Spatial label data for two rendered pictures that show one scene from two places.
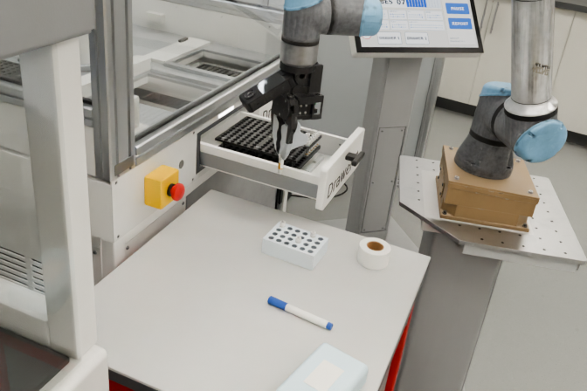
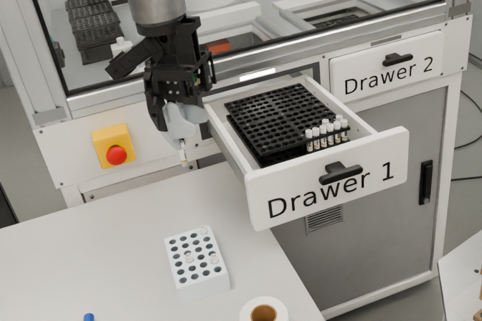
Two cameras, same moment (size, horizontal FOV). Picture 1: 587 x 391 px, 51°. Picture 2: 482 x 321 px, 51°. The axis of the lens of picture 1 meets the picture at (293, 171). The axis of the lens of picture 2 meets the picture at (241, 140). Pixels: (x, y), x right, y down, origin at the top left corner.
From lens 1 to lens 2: 1.08 m
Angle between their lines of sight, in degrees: 48
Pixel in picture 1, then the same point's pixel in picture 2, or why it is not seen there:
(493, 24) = not seen: outside the picture
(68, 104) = not seen: outside the picture
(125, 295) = (19, 243)
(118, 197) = (49, 147)
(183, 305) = (32, 277)
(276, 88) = (130, 53)
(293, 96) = (150, 66)
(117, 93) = (13, 41)
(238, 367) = not seen: outside the picture
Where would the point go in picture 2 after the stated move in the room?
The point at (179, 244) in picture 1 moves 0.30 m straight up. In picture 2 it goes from (119, 211) to (74, 78)
